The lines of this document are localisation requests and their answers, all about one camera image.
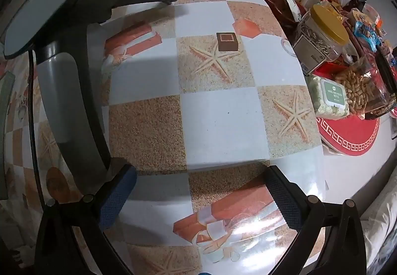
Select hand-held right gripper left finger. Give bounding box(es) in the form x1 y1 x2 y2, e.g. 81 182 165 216
35 165 137 275

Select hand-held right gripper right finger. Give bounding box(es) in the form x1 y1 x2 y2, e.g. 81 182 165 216
264 165 368 275

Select red round tray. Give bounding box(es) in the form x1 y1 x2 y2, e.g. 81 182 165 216
316 109 381 157

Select white patterned bedding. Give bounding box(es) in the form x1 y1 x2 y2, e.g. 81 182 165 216
357 182 397 275

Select green label wipes pack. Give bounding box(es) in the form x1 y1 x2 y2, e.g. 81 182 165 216
306 74 350 119

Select clear bag of peanuts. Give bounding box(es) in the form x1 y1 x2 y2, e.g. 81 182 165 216
334 56 392 117

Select clear jar with yellow lid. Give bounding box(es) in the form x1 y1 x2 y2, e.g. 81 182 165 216
292 3 352 74

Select blue patterned snack bag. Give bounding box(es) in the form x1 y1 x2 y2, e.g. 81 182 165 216
354 20 383 52

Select large red packet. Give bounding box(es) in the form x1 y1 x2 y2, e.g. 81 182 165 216
262 0 300 34

